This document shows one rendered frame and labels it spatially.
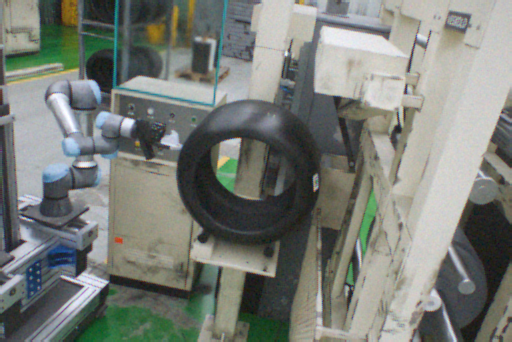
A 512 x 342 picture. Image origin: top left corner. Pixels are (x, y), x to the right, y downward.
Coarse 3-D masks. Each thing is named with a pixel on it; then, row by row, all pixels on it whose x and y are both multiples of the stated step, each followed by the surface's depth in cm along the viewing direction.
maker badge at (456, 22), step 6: (450, 12) 118; (456, 12) 113; (450, 18) 117; (456, 18) 113; (462, 18) 108; (468, 18) 104; (444, 24) 122; (450, 24) 116; (456, 24) 112; (462, 24) 107; (456, 30) 111; (462, 30) 106
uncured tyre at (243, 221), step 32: (224, 128) 165; (256, 128) 163; (288, 128) 165; (192, 160) 171; (288, 160) 165; (192, 192) 175; (224, 192) 205; (288, 192) 201; (224, 224) 182; (256, 224) 200; (288, 224) 176
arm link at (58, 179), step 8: (48, 168) 213; (56, 168) 213; (64, 168) 213; (48, 176) 209; (56, 176) 209; (64, 176) 212; (72, 176) 215; (48, 184) 210; (56, 184) 211; (64, 184) 213; (72, 184) 216; (48, 192) 212; (56, 192) 213; (64, 192) 215
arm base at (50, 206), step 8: (48, 200) 214; (56, 200) 214; (64, 200) 217; (40, 208) 217; (48, 208) 214; (56, 208) 216; (64, 208) 217; (72, 208) 223; (48, 216) 215; (56, 216) 216
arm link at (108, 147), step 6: (96, 138) 181; (102, 138) 183; (108, 138) 182; (114, 138) 183; (96, 144) 180; (102, 144) 182; (108, 144) 183; (114, 144) 184; (96, 150) 181; (102, 150) 182; (108, 150) 184; (114, 150) 186; (102, 156) 186; (108, 156) 186; (114, 156) 188
